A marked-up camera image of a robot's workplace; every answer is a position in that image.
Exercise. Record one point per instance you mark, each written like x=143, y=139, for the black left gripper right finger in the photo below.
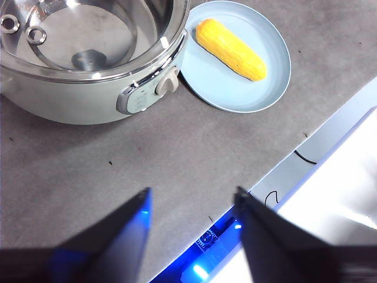
x=288, y=256

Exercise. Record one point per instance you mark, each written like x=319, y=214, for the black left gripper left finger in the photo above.
x=88, y=259

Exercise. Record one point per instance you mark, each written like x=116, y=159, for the yellow corn cob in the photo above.
x=232, y=50

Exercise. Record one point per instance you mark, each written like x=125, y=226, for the pale green electric steamer pot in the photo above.
x=88, y=100

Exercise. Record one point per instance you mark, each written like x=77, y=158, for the blue round plate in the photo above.
x=224, y=88

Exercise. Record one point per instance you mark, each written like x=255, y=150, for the blue-lit electronic device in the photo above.
x=206, y=238

